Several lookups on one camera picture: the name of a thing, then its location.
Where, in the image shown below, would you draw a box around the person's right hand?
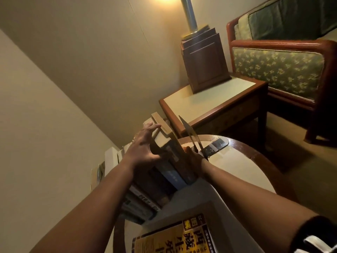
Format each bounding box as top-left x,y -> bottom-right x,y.
184,146 -> 209,180

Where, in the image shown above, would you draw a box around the person's left hand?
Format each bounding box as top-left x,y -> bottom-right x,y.
123,122 -> 163,169

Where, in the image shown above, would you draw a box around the blue spine book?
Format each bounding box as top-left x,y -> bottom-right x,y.
154,129 -> 198,191

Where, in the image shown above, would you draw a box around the tan cover book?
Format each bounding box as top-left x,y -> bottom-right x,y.
143,112 -> 175,138

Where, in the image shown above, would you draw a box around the person's left forearm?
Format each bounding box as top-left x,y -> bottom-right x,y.
29,158 -> 135,253

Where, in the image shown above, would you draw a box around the person's right forearm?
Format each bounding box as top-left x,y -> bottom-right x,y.
201,163 -> 319,253

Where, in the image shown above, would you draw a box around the metal bookend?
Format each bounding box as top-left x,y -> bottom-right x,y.
179,115 -> 229,160

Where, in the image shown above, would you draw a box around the row of dark books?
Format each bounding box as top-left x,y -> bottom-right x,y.
117,145 -> 179,225

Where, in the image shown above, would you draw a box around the white box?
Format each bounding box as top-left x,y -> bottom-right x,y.
104,147 -> 119,177

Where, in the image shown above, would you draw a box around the wooden side table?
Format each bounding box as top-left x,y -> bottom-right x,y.
159,73 -> 269,153

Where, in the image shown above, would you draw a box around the cardboard piece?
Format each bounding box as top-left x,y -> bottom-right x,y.
91,162 -> 106,192

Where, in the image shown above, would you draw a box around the round table with wooden rim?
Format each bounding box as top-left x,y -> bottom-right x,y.
113,134 -> 299,253

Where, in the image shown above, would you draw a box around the yellow cover book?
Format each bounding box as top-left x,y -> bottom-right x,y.
132,213 -> 217,253

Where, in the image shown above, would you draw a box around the lamp with wooden base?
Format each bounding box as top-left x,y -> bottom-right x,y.
180,0 -> 232,94

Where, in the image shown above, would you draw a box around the wooden armchair with floral upholstery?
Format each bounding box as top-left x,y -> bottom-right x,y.
226,0 -> 337,145

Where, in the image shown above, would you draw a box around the black sleeve with white stripe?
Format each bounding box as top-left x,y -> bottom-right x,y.
290,215 -> 337,253

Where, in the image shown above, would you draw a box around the green seat cushion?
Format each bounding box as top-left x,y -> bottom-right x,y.
234,0 -> 337,41

